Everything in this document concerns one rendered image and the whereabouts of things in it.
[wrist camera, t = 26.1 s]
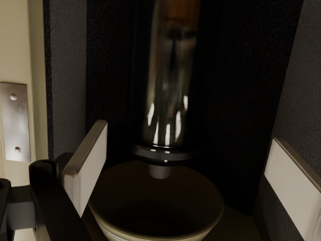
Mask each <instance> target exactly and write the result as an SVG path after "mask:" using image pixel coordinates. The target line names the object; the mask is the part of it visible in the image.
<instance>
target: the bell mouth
mask: <svg viewBox="0 0 321 241"><path fill-rule="evenodd" d="M139 200H159V201H163V202H167V203H170V204H173V205H175V206H177V207H179V208H180V209H182V210H183V211H184V212H185V213H187V214H188V216H189V217H190V218H191V219H192V221H193V223H194V226H195V232H192V233H189V234H185V235H180V236H171V237H157V236H148V235H142V234H137V233H133V232H130V231H127V230H124V229H122V228H120V227H117V226H116V225H114V224H112V223H110V219H111V217H112V215H113V214H114V213H115V212H116V211H117V210H118V209H119V208H120V207H122V206H124V205H125V204H128V203H130V202H134V201H139ZM88 205H89V207H90V209H91V212H92V213H93V216H94V217H95V219H96V221H97V223H98V225H99V226H100V228H101V230H102V232H103V234H104V235H105V237H106V238H107V240H108V241H201V240H202V239H203V238H204V237H205V236H206V235H207V234H208V233H209V231H210V230H211V229H212V228H213V227H214V226H215V225H216V224H217V223H218V221H219V220H220V219H221V217H222V215H223V212H224V207H225V204H224V199H223V196H222V194H221V192H220V190H219V189H218V188H217V186H216V185H215V184H214V183H213V182H212V181H211V180H210V179H208V178H207V177H205V176H204V175H202V174H201V173H199V172H197V171H195V170H193V169H191V168H188V167H186V166H183V165H179V166H172V168H171V175H170V176H169V177H167V178H165V179H157V178H154V177H152V176H151V175H150V174H149V164H147V163H145V162H142V161H140V160H135V161H128V162H123V163H119V164H116V165H113V166H111V167H109V168H107V169H105V170H103V171H102V172H100V175H99V177H98V179H97V182H96V184H95V186H94V189H93V191H92V193H91V196H90V198H89V200H88Z"/></svg>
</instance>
